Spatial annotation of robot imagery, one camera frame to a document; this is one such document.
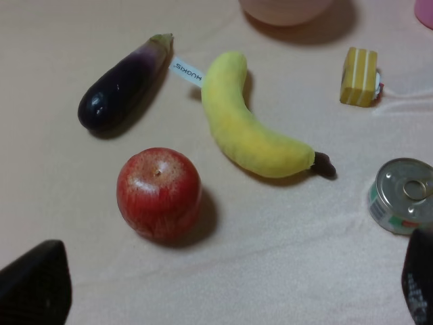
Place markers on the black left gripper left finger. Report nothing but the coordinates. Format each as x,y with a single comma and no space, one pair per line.
36,288

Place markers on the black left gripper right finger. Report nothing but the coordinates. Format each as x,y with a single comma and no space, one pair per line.
416,278

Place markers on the yellow plush banana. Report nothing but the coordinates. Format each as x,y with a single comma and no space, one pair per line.
237,132

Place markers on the silver tin can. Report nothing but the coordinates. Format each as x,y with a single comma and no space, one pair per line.
400,198

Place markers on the red apple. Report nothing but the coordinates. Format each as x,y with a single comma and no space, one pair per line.
158,192

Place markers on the yellow striped cake toy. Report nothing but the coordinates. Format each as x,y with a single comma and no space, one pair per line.
360,84

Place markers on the dark purple eggplant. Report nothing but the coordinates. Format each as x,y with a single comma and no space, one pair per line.
109,101

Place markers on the large pink bowl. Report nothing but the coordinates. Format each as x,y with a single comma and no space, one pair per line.
286,12

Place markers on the pink saucepan with handle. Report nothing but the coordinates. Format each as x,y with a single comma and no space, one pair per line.
423,10

